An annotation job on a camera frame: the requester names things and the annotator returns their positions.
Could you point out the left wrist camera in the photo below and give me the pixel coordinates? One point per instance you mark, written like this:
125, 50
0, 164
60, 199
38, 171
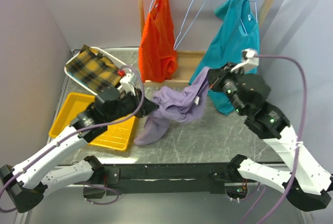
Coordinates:
128, 83

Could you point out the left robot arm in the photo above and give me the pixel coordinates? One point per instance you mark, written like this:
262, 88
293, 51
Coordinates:
28, 182

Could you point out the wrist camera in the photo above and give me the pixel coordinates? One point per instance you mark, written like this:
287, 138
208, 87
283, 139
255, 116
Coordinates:
128, 83
250, 61

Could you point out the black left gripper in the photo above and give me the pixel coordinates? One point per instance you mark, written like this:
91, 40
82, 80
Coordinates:
148, 106

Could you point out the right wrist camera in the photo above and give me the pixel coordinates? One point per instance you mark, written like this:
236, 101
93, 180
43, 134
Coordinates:
250, 61

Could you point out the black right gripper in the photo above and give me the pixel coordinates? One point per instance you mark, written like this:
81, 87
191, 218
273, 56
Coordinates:
215, 76

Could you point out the purple t-shirt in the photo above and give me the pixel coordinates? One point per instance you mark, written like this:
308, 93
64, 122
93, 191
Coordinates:
180, 106

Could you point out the wooden clothes rack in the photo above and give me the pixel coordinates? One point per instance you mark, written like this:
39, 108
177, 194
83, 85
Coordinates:
188, 60

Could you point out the white perforated basket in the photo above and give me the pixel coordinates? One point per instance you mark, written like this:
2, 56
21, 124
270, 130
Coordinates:
104, 60

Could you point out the blue hanger under teal shirt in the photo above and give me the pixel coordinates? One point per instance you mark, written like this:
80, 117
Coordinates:
256, 16

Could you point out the yellow plaid cloth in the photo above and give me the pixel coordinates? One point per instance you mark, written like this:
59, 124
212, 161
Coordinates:
93, 69

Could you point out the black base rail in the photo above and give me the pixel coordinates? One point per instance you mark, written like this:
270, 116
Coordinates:
163, 178

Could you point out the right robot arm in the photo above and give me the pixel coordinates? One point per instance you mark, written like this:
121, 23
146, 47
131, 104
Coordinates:
248, 93

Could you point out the teal t-shirt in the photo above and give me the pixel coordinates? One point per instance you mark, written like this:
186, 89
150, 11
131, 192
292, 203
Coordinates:
239, 31

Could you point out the orange t-shirt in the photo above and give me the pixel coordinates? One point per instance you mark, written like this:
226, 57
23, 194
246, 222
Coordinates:
157, 59

